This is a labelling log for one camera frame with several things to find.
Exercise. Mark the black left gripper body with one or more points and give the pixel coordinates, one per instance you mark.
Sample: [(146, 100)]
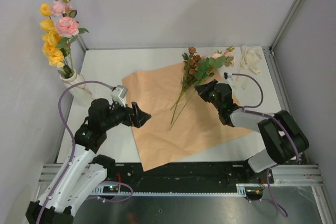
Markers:
[(119, 115)]

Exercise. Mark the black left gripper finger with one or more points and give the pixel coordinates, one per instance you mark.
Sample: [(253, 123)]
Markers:
[(135, 108), (139, 118)]

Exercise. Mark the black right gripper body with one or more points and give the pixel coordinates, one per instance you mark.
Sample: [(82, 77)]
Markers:
[(217, 105)]

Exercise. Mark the peach rose stem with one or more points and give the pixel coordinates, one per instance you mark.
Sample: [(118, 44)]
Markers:
[(212, 65)]

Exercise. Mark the brown rose stem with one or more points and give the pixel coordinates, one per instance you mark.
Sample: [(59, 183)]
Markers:
[(195, 72)]

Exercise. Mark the pale pink blossom stem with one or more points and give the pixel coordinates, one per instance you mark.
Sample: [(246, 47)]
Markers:
[(219, 54)]

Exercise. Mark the green and peach wrapping paper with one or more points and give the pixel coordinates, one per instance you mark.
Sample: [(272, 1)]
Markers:
[(169, 134)]

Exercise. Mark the cream printed ribbon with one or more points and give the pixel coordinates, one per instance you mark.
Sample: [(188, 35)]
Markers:
[(250, 60)]

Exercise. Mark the yellow rose stem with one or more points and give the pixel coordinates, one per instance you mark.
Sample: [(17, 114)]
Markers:
[(51, 37)]

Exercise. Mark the pink peony stem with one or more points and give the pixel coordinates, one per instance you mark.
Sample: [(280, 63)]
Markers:
[(68, 28)]

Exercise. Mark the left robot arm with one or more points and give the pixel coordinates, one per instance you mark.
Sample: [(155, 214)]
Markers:
[(84, 169)]

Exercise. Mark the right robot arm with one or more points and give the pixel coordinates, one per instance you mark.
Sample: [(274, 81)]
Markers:
[(282, 137)]

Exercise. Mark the white ribbed ceramic vase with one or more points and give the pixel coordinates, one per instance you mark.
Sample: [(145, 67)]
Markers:
[(81, 94)]

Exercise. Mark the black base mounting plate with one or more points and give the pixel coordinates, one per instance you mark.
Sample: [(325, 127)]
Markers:
[(193, 177)]

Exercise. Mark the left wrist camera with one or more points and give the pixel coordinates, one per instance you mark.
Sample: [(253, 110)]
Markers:
[(118, 95)]

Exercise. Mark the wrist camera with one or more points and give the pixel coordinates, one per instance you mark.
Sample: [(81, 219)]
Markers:
[(228, 76), (118, 95)]

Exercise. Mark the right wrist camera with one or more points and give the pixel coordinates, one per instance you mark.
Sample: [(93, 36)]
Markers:
[(228, 76)]

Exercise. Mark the right aluminium table rail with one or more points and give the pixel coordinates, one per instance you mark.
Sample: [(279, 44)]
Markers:
[(281, 93)]

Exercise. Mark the grey slotted cable duct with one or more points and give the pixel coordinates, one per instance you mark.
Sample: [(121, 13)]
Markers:
[(240, 190)]

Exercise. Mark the right aluminium frame post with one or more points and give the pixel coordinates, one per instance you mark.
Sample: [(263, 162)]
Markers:
[(293, 11)]

